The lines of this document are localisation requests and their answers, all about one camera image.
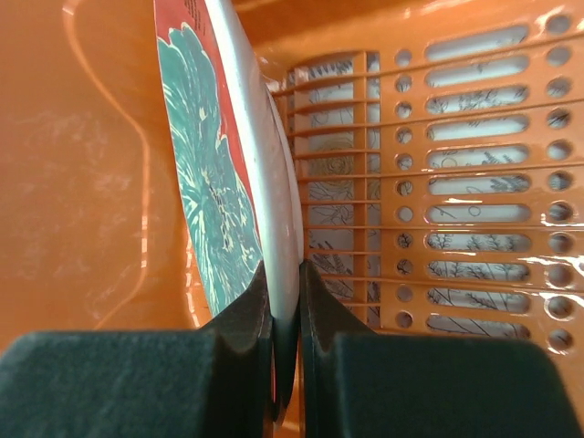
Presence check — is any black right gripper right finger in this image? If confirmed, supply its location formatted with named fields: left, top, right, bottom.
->
left=299, top=262, right=583, bottom=437

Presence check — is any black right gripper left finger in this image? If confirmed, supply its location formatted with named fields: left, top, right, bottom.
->
left=1, top=267, right=273, bottom=437

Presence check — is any red teal floral plate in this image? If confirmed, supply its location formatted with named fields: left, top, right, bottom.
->
left=154, top=1, right=303, bottom=424

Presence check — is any orange plastic bin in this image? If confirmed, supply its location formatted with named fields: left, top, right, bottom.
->
left=1, top=1, right=583, bottom=437

